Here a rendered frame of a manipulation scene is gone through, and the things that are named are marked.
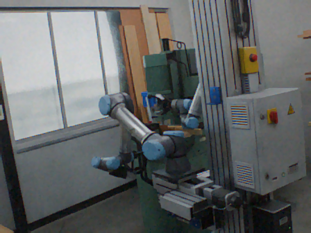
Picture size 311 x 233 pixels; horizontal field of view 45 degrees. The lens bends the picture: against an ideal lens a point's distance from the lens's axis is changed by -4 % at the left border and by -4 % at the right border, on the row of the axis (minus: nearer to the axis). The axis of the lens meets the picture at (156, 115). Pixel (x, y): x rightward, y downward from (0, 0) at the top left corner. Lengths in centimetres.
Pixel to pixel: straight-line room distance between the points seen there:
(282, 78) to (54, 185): 293
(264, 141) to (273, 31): 318
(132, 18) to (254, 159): 312
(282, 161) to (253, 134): 23
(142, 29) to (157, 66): 188
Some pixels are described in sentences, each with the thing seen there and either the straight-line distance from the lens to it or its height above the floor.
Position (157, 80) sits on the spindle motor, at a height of 131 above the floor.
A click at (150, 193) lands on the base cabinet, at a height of 45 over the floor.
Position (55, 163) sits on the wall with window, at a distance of 398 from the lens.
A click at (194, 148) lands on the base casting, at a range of 294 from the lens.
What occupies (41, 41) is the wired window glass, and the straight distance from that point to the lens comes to 402.
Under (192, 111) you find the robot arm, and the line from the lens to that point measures 240.
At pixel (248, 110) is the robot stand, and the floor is 117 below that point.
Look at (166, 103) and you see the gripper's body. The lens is 263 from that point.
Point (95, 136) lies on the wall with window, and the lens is 425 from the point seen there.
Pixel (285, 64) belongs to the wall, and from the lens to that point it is 486.
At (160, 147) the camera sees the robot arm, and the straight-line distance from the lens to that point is 205.
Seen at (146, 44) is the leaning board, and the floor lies 168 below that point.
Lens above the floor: 145
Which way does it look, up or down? 8 degrees down
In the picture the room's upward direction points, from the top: 8 degrees counter-clockwise
